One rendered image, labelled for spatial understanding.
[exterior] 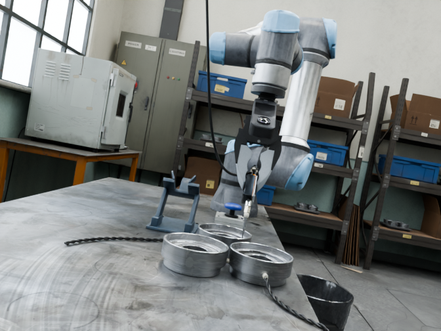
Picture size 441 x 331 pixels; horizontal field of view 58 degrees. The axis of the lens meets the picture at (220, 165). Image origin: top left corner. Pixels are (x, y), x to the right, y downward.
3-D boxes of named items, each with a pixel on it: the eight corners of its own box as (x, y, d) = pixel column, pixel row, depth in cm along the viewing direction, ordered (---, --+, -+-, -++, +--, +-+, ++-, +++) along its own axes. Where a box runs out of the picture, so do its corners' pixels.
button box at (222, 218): (243, 242, 86) (247, 220, 86) (211, 236, 86) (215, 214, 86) (242, 234, 94) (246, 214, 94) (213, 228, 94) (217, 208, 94)
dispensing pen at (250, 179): (235, 234, 73) (249, 159, 81) (233, 242, 76) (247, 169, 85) (247, 236, 72) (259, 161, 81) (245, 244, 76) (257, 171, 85)
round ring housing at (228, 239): (247, 249, 81) (251, 230, 81) (249, 264, 70) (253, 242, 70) (197, 239, 81) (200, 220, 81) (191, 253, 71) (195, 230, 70)
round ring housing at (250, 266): (223, 261, 70) (228, 238, 69) (281, 270, 70) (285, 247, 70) (228, 282, 59) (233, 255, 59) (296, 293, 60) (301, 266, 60)
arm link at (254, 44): (262, 42, 98) (252, 27, 87) (308, 46, 94) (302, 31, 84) (256, 73, 98) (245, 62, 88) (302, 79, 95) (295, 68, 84)
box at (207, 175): (222, 198, 418) (229, 163, 416) (176, 189, 415) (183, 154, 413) (220, 192, 458) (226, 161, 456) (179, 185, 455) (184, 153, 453)
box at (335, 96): (353, 119, 407) (361, 81, 405) (299, 110, 413) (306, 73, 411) (346, 122, 443) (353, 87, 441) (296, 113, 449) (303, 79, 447)
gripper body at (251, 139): (274, 150, 87) (285, 95, 86) (277, 150, 78) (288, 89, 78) (240, 143, 87) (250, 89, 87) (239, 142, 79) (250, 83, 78)
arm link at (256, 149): (227, 176, 132) (234, 136, 131) (266, 184, 128) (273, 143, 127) (214, 177, 121) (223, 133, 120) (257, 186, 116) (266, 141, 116)
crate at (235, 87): (241, 104, 453) (245, 85, 452) (243, 100, 415) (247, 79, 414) (196, 95, 452) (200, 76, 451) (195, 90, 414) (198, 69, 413)
